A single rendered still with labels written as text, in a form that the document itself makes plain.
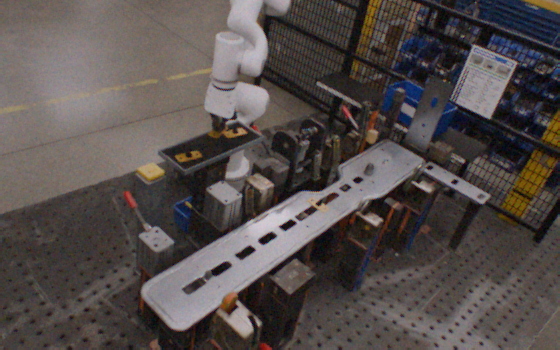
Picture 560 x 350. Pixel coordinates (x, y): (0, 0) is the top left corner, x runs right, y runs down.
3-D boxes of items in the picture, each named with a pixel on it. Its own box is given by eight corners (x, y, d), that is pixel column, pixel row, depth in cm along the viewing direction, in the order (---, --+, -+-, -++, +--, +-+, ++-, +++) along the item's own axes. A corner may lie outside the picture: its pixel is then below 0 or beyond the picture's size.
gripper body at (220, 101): (204, 80, 151) (201, 111, 157) (233, 90, 149) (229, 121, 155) (215, 72, 157) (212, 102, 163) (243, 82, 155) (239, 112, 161)
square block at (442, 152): (419, 214, 230) (447, 153, 210) (405, 205, 234) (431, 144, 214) (427, 208, 235) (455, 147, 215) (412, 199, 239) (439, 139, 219)
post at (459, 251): (460, 258, 209) (488, 208, 193) (438, 243, 215) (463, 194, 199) (466, 251, 214) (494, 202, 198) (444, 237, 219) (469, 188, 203)
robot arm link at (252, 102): (223, 121, 211) (230, 73, 196) (264, 131, 210) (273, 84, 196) (215, 136, 201) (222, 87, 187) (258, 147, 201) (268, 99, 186)
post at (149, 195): (144, 282, 170) (147, 185, 145) (132, 269, 174) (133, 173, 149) (162, 272, 175) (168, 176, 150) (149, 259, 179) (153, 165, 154)
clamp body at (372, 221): (350, 297, 181) (377, 231, 161) (325, 278, 186) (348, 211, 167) (364, 285, 187) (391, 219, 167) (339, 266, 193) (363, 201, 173)
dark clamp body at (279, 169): (262, 253, 192) (280, 177, 170) (239, 234, 198) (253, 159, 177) (280, 241, 199) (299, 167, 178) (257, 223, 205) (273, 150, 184)
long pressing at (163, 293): (184, 343, 121) (184, 340, 120) (132, 288, 132) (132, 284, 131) (428, 163, 214) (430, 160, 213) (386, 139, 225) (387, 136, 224)
